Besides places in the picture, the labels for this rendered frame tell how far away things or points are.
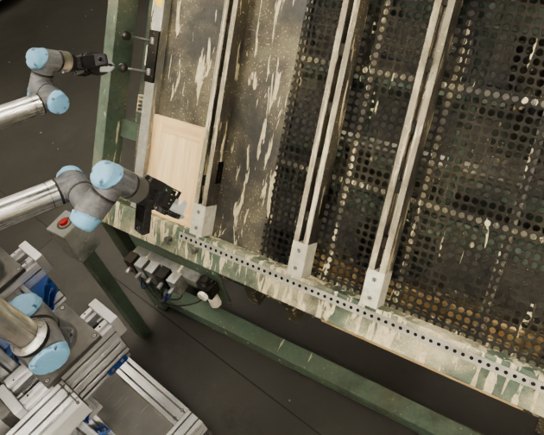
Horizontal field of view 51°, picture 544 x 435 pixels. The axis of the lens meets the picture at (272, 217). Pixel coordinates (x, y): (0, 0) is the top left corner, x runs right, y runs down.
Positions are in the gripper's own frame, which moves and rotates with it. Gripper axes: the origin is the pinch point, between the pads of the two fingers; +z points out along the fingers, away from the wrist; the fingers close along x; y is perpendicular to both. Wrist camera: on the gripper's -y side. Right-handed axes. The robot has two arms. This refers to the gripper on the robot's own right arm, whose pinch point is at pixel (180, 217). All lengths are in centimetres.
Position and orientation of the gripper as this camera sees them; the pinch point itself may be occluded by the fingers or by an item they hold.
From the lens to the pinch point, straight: 175.4
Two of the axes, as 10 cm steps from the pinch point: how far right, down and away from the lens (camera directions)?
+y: 4.8, -8.8, 0.2
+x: -7.4, -4.0, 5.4
